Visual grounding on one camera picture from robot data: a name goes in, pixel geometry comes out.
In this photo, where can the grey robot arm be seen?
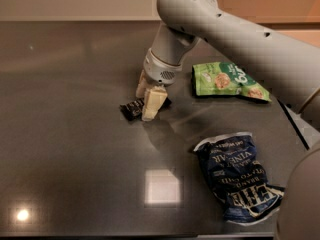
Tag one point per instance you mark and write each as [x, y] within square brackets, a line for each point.
[289, 68]

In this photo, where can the green snack bag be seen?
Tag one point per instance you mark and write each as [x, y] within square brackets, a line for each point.
[226, 79]

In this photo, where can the black rxbar chocolate bar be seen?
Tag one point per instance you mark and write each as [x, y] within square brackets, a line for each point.
[133, 110]

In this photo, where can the grey side table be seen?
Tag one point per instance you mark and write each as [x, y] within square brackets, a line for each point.
[307, 134]

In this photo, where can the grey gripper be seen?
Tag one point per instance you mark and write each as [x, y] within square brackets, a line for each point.
[159, 70]

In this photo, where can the blue potato chips bag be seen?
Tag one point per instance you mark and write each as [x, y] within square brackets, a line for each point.
[237, 179]

